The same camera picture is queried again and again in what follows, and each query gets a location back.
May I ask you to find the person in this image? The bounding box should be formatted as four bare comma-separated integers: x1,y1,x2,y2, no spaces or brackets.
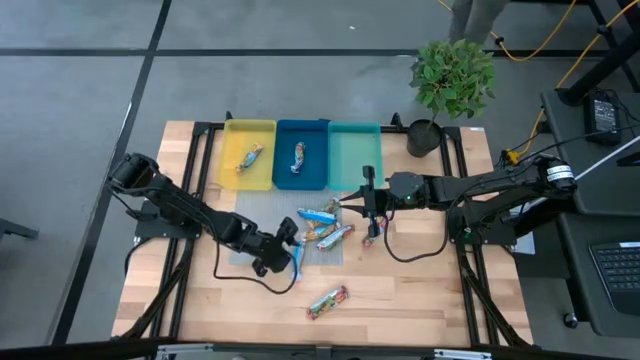
448,0,509,46

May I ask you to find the dark blue plastic bin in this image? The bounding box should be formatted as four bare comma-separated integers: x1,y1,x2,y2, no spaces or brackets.
272,118,331,192

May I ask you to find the blue granola bar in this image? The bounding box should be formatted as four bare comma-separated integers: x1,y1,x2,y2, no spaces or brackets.
297,208,338,225
293,238,307,282
290,141,307,175

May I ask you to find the black desk frame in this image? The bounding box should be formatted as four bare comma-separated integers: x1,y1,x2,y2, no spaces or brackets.
556,0,640,107

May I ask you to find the grey mesh mat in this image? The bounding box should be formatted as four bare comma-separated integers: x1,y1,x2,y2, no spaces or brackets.
228,188,345,267

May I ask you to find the white cable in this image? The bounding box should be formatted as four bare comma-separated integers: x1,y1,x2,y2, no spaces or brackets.
573,134,640,181

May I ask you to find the yellow cable with black connector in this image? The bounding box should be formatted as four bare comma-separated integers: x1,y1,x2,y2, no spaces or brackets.
437,0,579,64

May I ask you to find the yellow orange granola bar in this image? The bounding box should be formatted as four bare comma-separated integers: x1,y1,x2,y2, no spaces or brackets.
302,223,341,242
234,143,265,175

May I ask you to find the black power adapter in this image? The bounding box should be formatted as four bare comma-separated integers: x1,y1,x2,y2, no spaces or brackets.
583,91,623,147

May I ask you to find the dark grey desk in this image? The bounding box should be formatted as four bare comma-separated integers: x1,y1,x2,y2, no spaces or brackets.
541,87,640,337

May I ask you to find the black plant pot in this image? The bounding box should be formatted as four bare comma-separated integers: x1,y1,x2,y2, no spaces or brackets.
405,118,444,159

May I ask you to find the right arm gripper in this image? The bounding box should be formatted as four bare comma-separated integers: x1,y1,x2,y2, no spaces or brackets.
338,165,396,240

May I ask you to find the black furniture foot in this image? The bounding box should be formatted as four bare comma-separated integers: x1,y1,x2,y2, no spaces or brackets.
0,217,40,242

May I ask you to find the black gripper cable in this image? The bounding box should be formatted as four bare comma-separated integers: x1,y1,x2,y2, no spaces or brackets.
382,199,454,265
212,237,301,296

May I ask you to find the yellow plastic bin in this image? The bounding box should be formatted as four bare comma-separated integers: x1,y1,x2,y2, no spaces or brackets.
218,118,278,192

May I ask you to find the black keyboard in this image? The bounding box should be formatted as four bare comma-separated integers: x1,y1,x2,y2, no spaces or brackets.
589,241,640,317

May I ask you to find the black aluminium frame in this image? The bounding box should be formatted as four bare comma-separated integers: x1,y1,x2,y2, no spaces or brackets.
0,110,640,360

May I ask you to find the teal plastic bin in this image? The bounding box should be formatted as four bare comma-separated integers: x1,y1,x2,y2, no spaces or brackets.
327,121,385,192

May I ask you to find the green leafy plant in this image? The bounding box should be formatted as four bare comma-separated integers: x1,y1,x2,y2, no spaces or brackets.
408,38,497,120

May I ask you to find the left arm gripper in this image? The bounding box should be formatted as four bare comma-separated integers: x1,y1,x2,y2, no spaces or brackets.
244,215,303,279

